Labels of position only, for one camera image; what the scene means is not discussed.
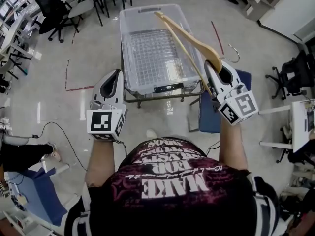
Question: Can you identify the person's left forearm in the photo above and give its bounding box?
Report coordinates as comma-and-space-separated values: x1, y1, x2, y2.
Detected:
84, 139, 118, 188

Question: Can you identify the long red floor tape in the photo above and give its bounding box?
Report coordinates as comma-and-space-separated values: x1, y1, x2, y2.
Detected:
64, 59, 95, 92

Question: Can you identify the black chair base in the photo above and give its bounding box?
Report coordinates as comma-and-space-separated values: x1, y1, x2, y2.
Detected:
276, 147, 315, 167

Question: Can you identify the blue chair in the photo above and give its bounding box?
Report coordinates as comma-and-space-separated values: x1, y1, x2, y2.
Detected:
188, 68, 252, 134

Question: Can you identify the person's right forearm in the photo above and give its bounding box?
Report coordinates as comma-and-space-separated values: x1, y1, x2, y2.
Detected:
219, 118, 248, 171

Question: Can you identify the black floor cable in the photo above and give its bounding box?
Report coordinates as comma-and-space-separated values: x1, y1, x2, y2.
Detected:
31, 121, 87, 171

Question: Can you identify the white side table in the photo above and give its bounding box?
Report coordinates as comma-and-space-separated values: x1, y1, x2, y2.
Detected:
258, 99, 315, 154

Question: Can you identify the clear plastic storage bin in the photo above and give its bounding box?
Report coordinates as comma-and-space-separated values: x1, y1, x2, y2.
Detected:
119, 3, 205, 99

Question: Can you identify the black mesh office chair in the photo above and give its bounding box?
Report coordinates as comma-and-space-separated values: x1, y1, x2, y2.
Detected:
265, 50, 315, 101

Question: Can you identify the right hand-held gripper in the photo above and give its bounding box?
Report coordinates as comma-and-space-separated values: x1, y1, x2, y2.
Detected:
204, 60, 259, 126

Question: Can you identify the person's dark printed shirt torso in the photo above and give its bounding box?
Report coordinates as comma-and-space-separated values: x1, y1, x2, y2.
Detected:
64, 137, 280, 236

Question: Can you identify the dark metal lattice table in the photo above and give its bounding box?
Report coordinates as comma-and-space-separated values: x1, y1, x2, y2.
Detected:
121, 79, 213, 109

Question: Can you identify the grey rounded chair back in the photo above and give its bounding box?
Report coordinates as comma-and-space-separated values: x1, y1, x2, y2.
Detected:
0, 134, 29, 146

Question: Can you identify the white desk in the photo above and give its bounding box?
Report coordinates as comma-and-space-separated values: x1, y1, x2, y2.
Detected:
0, 8, 34, 81

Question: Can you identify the white shelf rack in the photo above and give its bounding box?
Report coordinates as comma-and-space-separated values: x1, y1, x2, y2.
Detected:
0, 209, 60, 236

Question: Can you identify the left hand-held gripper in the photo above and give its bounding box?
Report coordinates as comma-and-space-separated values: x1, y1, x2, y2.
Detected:
86, 69, 127, 141

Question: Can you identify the grey seat chair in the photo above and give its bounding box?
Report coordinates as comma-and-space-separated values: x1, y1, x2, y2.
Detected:
67, 0, 104, 27

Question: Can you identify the wooden clothes hanger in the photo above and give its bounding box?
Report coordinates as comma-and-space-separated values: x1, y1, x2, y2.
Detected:
153, 11, 241, 96

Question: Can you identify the short red floor tape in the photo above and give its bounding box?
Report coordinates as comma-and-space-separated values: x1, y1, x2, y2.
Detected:
211, 21, 225, 55

